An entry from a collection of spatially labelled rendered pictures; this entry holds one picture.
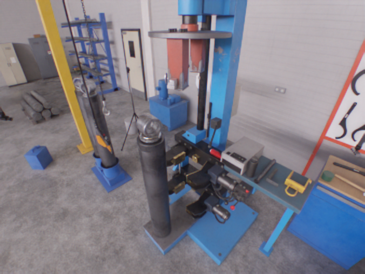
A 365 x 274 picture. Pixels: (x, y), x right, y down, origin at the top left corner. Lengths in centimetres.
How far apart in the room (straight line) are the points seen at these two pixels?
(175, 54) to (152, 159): 74
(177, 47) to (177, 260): 212
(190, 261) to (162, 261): 32
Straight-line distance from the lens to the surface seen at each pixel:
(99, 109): 246
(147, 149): 131
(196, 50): 153
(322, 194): 229
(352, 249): 269
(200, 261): 237
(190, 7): 132
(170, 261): 237
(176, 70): 120
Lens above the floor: 222
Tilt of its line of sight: 33 degrees down
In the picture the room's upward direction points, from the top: straight up
